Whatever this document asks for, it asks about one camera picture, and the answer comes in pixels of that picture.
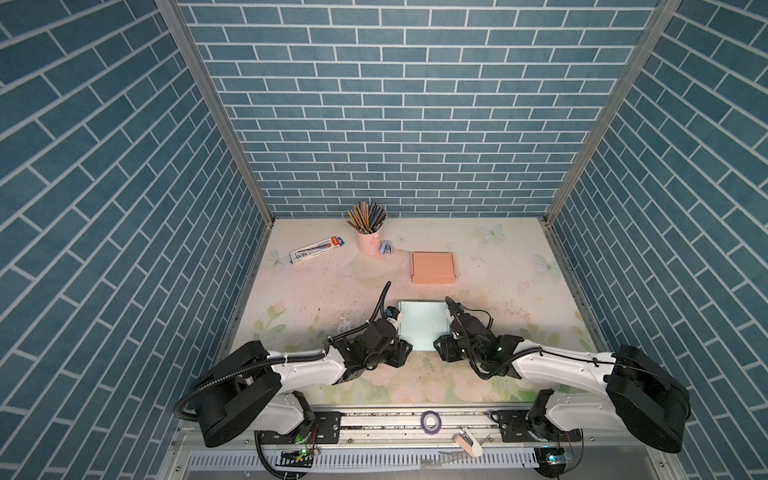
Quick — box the light blue paper box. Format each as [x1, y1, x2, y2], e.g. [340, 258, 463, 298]
[398, 301, 450, 352]

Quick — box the orange paper box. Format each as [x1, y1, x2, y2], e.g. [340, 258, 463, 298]
[411, 252, 457, 285]

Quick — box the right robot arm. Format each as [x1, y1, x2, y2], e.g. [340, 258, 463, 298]
[433, 311, 691, 454]

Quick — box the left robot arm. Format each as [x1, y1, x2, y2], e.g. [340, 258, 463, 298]
[173, 317, 413, 448]

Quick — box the white pen box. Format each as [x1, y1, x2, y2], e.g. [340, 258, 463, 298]
[289, 236, 345, 264]

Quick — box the purple tape roll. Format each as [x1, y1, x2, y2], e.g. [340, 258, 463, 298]
[420, 410, 442, 435]

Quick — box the white pink clip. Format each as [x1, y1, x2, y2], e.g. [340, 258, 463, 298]
[453, 429, 483, 458]

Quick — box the small blue stapler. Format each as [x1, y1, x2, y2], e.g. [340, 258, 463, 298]
[379, 240, 394, 255]

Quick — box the pink pencil cup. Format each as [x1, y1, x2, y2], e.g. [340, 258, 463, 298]
[357, 232, 382, 256]

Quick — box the bundle of coloured pencils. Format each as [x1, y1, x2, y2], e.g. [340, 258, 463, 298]
[346, 201, 388, 235]

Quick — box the right black cable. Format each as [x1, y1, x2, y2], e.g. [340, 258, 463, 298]
[445, 296, 692, 421]

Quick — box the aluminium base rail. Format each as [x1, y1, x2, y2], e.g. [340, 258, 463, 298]
[159, 403, 684, 479]

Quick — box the left black corrugated cable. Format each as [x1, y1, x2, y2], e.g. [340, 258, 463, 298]
[172, 280, 392, 480]

